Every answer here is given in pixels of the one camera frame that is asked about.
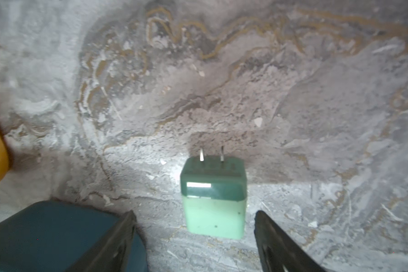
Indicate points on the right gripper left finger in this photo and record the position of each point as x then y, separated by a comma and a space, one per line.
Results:
111, 252

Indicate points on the teal plastic storage box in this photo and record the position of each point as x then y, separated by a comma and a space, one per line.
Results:
50, 236

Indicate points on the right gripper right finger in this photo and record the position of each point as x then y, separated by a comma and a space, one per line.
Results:
277, 251

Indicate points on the green plug cube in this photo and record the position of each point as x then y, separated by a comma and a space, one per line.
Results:
214, 195

